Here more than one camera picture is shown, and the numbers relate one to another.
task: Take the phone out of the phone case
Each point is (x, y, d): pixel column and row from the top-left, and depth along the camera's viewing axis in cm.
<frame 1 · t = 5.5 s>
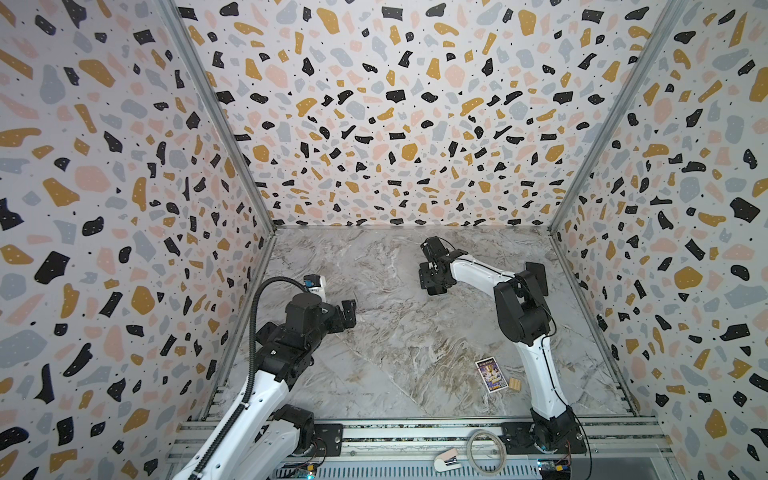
left hand: (340, 299, 77), fingers open
right hand: (428, 273, 104), fingers open
purple playing card: (491, 374, 85), point 2 cm above the table
small wooden block: (514, 384, 83), point 2 cm above the table

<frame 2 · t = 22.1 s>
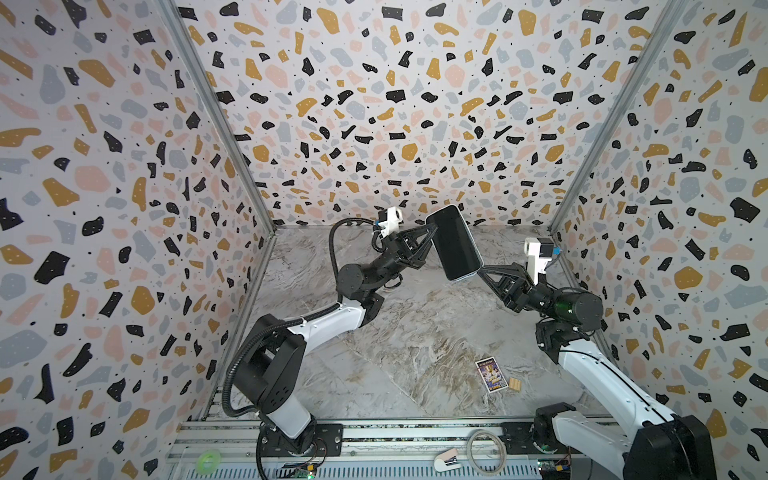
left hand: (439, 234, 56), fingers closed
right hand: (478, 276, 59), fingers closed
the named things where they were.

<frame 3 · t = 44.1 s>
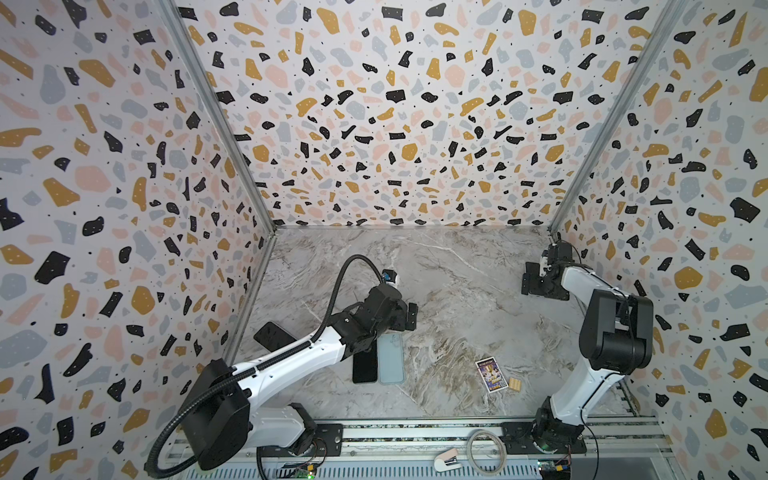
left hand: (405, 302, 80), fingers open
right hand: (539, 281, 98), fingers open
the named things where they were.

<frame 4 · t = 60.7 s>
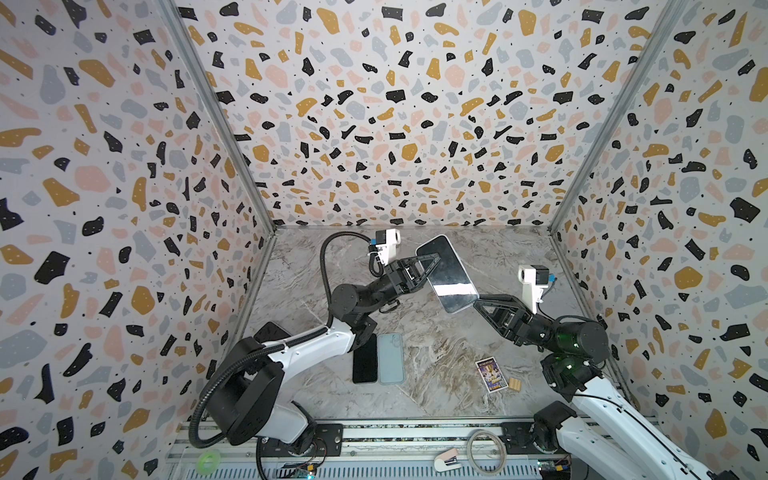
left hand: (439, 263, 55), fingers closed
right hand: (475, 310, 54), fingers open
the named things where they were.

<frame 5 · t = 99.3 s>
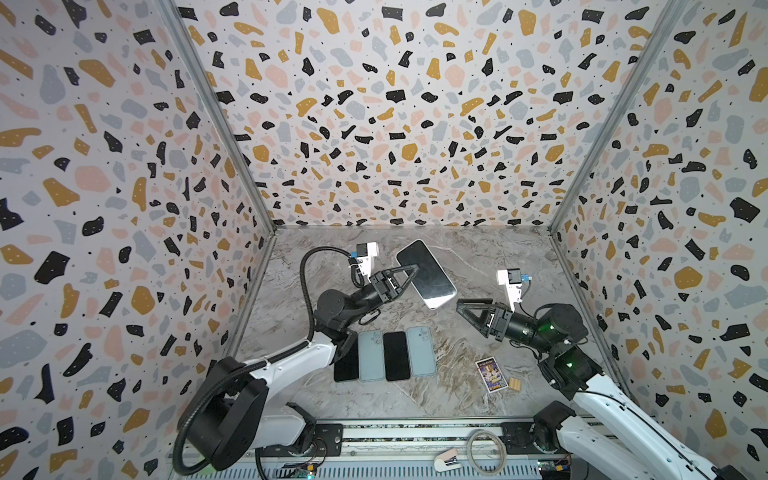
left hand: (418, 270, 61), fingers closed
right hand: (458, 309, 61), fingers open
the named things where they were.

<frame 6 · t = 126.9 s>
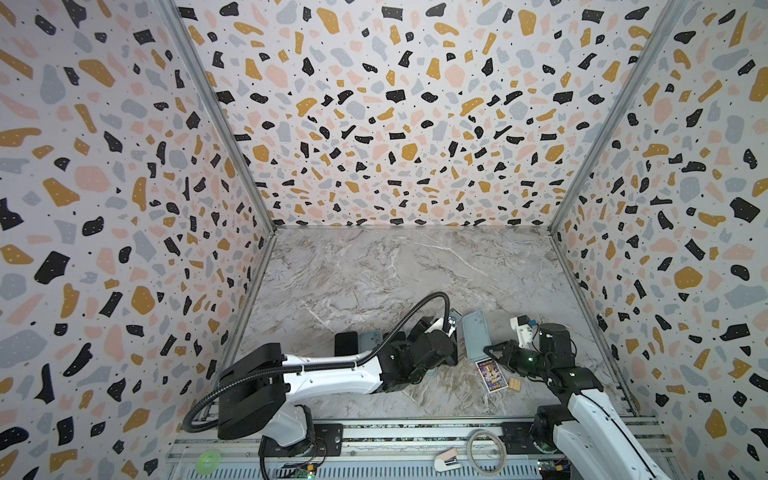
left hand: (445, 324, 76), fingers open
right hand: (483, 346, 80), fingers closed
the named things where they were.

